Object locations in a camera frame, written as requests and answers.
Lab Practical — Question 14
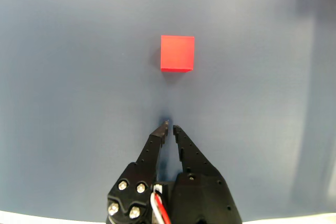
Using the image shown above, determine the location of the red white servo cable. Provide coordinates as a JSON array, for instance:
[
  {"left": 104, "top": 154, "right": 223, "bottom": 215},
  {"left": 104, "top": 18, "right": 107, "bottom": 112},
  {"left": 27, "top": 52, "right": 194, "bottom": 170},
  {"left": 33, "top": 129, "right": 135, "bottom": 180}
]
[{"left": 150, "top": 185, "right": 172, "bottom": 224}]

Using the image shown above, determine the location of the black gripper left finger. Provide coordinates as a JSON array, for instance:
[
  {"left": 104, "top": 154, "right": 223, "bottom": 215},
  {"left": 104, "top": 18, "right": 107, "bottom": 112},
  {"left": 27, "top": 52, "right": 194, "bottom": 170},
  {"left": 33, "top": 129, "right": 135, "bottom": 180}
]
[{"left": 106, "top": 120, "right": 170, "bottom": 224}]

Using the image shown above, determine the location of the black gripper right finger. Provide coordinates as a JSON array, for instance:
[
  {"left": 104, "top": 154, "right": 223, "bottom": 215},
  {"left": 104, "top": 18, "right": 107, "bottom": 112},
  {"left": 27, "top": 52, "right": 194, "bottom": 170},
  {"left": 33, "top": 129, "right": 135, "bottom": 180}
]
[{"left": 170, "top": 124, "right": 243, "bottom": 224}]

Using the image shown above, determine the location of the dark blue table mat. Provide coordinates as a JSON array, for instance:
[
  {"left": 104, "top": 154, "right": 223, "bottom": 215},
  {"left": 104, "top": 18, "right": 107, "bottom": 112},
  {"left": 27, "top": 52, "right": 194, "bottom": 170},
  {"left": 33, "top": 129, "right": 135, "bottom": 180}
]
[{"left": 0, "top": 0, "right": 336, "bottom": 223}]

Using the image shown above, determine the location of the red cube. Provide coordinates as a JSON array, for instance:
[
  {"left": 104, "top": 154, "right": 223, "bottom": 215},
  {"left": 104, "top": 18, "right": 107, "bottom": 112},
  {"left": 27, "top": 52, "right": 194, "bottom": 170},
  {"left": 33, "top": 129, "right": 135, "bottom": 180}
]
[{"left": 160, "top": 35, "right": 195, "bottom": 73}]

